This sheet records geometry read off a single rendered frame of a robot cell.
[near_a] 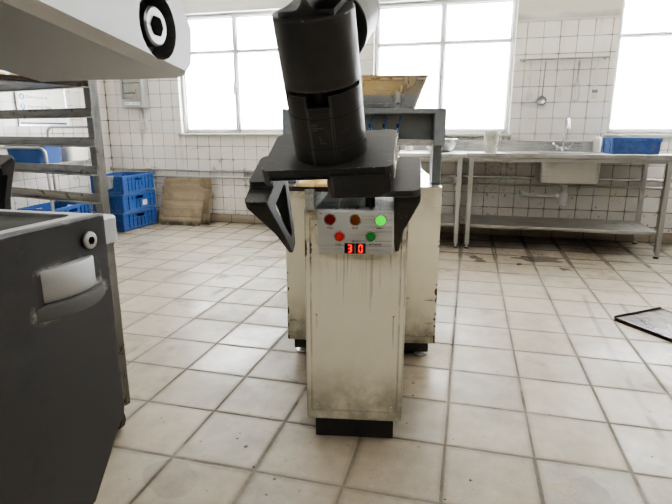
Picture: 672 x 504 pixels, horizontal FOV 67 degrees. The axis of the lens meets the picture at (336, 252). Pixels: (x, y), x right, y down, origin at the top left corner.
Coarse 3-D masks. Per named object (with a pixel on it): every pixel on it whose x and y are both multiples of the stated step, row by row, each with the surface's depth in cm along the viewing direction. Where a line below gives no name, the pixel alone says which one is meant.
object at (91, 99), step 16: (96, 80) 159; (96, 96) 159; (96, 112) 160; (96, 128) 161; (96, 144) 161; (96, 160) 162; (96, 176) 164; (96, 192) 165; (112, 256) 171; (112, 272) 172; (112, 288) 173; (128, 384) 183; (128, 400) 184
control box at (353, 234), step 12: (324, 216) 161; (336, 216) 161; (348, 216) 160; (360, 216) 160; (372, 216) 160; (384, 216) 159; (324, 228) 162; (336, 228) 161; (348, 228) 161; (360, 228) 161; (372, 228) 161; (384, 228) 160; (324, 240) 163; (336, 240) 162; (348, 240) 162; (360, 240) 162; (384, 240) 161; (324, 252) 164; (336, 252) 163; (372, 252) 162; (384, 252) 162
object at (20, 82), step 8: (0, 80) 137; (8, 80) 137; (16, 80) 139; (24, 80) 141; (32, 80) 143; (0, 88) 164; (8, 88) 164; (16, 88) 164; (24, 88) 164; (32, 88) 164
